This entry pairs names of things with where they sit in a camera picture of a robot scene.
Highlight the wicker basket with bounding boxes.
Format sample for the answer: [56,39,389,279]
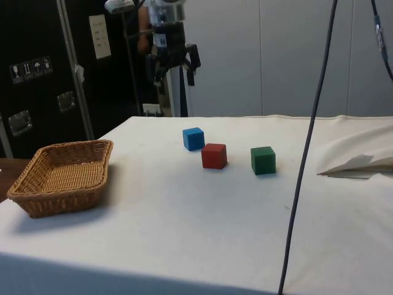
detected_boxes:
[6,139,114,219]

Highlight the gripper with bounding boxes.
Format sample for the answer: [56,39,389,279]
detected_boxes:
[146,22,202,87]

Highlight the pale lockers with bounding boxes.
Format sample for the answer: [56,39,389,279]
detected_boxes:
[183,0,393,118]

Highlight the green cube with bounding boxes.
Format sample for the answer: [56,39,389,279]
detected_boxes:
[250,146,277,176]

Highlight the black cabinet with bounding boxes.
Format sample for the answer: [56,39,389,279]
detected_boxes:
[0,0,149,158]

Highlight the black cable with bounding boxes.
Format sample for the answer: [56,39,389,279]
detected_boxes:
[370,0,393,82]
[277,0,339,295]

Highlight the red cube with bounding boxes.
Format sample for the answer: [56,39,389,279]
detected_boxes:
[201,143,228,170]

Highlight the blue cube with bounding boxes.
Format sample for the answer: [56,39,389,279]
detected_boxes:
[182,126,206,152]

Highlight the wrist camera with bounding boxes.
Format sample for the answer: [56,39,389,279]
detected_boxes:
[104,0,136,14]

